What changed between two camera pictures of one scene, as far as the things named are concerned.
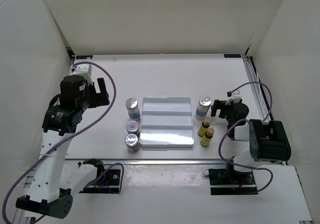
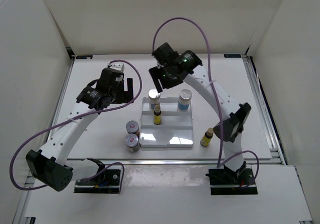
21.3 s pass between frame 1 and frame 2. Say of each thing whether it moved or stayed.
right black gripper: moved
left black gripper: moved
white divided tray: stayed
